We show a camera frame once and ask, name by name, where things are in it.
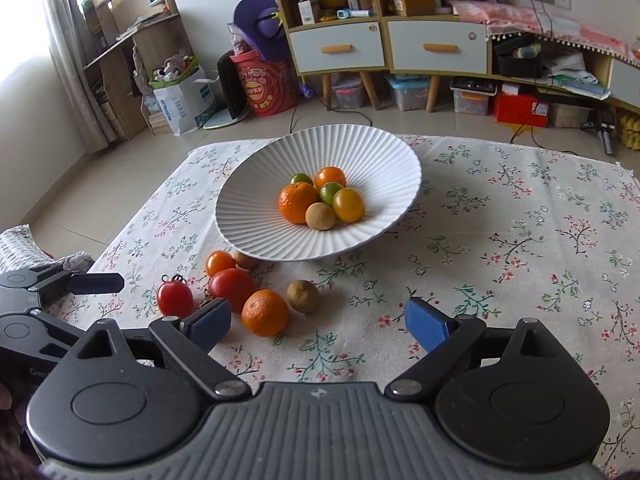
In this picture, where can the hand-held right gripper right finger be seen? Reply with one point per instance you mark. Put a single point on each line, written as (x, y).
(427, 325)

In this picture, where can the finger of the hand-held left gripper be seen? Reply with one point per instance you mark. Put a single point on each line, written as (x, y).
(95, 284)
(45, 332)

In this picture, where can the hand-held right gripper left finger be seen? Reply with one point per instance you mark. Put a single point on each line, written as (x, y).
(207, 325)

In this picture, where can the red tomato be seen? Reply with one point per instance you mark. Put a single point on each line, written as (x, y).
(174, 300)
(231, 288)

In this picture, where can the orange tangerine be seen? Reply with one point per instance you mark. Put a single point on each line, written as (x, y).
(297, 203)
(265, 312)

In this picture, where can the orange tomato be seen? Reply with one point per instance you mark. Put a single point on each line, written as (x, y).
(330, 176)
(220, 263)

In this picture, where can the brown kiwi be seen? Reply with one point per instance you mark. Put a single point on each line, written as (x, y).
(320, 217)
(303, 296)
(247, 259)

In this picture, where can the white ribbed plate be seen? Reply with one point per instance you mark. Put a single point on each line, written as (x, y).
(380, 220)

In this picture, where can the yellow tomato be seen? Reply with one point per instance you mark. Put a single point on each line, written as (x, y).
(348, 205)

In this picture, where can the green tomato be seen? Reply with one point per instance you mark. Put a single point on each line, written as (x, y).
(301, 178)
(330, 192)

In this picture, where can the grey checked cushion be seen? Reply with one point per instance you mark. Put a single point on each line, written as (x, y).
(30, 250)

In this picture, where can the floral tablecloth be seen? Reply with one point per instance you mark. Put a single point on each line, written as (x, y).
(500, 260)

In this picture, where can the white paper bag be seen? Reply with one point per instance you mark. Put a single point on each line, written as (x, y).
(182, 105)

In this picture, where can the wooden bookshelf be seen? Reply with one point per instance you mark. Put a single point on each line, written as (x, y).
(120, 85)

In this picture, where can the grey curtain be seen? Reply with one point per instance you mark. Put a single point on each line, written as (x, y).
(70, 60)

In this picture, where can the white plush toy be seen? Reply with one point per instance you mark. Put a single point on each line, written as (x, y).
(170, 67)

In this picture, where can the clear storage box orange latch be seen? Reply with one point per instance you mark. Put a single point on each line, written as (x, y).
(472, 100)

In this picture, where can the clear storage box blue lid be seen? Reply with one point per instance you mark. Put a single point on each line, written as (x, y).
(407, 95)

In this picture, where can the red box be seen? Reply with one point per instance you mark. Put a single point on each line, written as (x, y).
(515, 110)

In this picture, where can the black panel on white base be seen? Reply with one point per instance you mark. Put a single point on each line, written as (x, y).
(231, 90)

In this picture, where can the red bucket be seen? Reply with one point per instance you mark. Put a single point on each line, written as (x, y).
(265, 92)

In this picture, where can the clear plastic box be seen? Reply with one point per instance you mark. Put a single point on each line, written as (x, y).
(570, 116)

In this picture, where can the black handheld device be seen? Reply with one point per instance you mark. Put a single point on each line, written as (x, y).
(606, 137)

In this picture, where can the black bag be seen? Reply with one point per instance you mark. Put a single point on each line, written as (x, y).
(517, 65)

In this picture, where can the yellow egg carton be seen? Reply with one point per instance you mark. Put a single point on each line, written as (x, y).
(631, 132)

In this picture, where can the white plastic bags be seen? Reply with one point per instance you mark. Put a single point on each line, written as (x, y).
(570, 67)

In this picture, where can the low wooden cabinet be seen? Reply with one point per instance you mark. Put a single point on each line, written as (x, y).
(604, 77)

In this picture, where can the low cabinet white drawer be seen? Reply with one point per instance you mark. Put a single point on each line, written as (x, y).
(625, 82)

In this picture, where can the purple plush toy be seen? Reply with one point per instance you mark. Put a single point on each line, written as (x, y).
(260, 15)

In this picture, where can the cardboard box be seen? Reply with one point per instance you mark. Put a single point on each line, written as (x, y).
(415, 6)

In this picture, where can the pink floral cloth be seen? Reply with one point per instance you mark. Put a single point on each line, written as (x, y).
(520, 17)

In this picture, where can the blue white thermometer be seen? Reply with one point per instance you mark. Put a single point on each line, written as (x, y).
(345, 14)

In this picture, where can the small white carton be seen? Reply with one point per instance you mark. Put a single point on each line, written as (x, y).
(307, 10)

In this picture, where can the yellow round object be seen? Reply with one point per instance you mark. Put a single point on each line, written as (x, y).
(332, 0)

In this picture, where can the clear jar of oranges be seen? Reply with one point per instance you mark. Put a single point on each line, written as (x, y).
(636, 49)

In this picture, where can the white wall outlet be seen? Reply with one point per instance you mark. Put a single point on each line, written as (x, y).
(562, 0)

